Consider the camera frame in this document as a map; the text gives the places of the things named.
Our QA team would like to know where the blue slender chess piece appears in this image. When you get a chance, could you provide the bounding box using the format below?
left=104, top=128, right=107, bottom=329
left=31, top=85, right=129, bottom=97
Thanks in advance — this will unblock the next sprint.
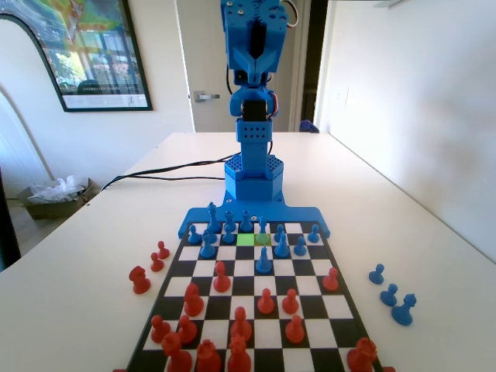
left=257, top=216, right=271, bottom=245

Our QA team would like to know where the blue chess king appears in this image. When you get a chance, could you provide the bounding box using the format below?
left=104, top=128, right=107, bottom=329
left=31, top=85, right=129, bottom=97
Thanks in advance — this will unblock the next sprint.
left=207, top=201, right=219, bottom=234

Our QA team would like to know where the red chess king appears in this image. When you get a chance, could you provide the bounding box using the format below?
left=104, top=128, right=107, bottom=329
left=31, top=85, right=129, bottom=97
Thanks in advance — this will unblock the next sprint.
left=227, top=335, right=252, bottom=372

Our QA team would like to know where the red chess queen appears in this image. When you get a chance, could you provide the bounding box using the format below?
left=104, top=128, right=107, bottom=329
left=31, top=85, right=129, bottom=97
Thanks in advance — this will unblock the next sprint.
left=196, top=339, right=223, bottom=372

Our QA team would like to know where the white door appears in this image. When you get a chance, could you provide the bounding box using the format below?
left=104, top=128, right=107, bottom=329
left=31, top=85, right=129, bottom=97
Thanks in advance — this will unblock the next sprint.
left=176, top=0, right=307, bottom=133

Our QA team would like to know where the framed poster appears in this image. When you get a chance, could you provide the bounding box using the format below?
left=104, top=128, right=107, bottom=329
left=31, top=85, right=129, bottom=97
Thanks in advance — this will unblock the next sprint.
left=0, top=0, right=154, bottom=113

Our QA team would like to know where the clear plastic bag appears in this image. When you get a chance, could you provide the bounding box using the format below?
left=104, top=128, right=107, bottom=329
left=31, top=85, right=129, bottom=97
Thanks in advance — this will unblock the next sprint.
left=27, top=174, right=88, bottom=205

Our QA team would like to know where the black white chessboard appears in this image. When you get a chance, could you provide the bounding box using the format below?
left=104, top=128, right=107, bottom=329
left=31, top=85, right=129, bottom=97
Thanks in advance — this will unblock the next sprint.
left=123, top=221, right=387, bottom=372

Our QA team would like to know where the olive cardboard box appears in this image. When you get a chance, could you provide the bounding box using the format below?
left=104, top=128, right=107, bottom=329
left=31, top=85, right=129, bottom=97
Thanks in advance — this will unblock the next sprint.
left=17, top=177, right=96, bottom=221

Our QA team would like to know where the captured blue pawn near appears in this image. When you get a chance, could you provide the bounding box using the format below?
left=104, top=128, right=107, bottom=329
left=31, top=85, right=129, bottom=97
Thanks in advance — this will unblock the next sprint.
left=391, top=293, right=418, bottom=326

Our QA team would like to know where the black power cable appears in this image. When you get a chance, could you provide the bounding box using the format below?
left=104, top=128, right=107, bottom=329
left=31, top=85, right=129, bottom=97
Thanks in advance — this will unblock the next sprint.
left=100, top=170, right=226, bottom=191
left=112, top=153, right=238, bottom=183

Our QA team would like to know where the blue base plate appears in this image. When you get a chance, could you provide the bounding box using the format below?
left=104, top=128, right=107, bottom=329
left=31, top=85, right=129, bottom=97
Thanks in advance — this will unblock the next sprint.
left=177, top=199, right=332, bottom=239

